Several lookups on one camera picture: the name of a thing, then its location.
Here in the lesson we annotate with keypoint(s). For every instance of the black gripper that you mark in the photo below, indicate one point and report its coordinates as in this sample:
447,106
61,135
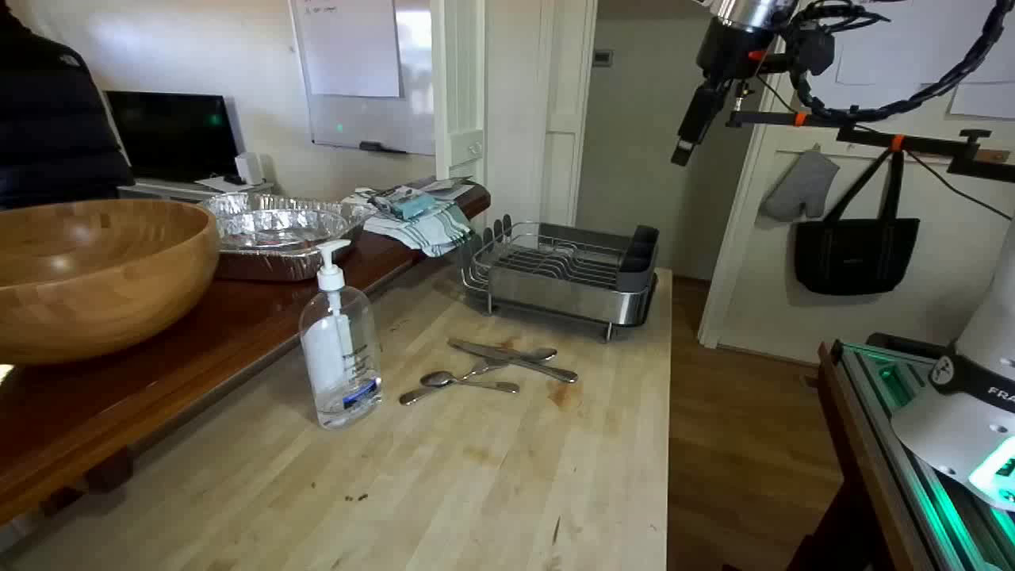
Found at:
738,31

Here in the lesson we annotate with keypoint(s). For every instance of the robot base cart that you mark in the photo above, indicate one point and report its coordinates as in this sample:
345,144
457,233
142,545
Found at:
892,511

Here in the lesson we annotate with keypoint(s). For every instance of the grey oven mitt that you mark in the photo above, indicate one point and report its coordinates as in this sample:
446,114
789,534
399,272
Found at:
799,190

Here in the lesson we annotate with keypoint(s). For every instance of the grey cutlery holder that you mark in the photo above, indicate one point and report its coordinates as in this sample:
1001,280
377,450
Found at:
637,255

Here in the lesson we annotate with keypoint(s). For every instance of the black tote bag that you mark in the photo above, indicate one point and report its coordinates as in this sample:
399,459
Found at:
856,255

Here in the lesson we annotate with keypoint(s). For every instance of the steel dish rack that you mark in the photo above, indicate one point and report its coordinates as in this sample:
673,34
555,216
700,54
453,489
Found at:
555,269

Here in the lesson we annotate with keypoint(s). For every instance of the folded striped dish towels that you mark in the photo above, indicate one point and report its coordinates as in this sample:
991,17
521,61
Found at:
420,221

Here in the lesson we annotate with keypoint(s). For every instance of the white whiteboard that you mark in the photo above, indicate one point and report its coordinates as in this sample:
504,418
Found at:
370,75

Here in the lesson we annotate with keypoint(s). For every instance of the silver butter knife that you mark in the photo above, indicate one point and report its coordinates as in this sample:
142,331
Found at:
495,353

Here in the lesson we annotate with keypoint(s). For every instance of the clear hand sanitizer bottle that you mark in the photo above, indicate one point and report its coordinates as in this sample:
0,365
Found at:
340,348

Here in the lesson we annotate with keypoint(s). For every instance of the aluminium foil tray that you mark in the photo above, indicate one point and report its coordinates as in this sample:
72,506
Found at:
275,240

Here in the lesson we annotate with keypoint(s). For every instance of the black monitor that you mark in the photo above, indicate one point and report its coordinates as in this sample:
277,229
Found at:
174,139

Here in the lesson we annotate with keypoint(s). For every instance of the large wooden bowl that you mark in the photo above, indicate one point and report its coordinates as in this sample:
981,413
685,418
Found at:
80,280

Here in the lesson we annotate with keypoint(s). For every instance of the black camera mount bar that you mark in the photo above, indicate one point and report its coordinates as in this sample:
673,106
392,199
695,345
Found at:
959,154

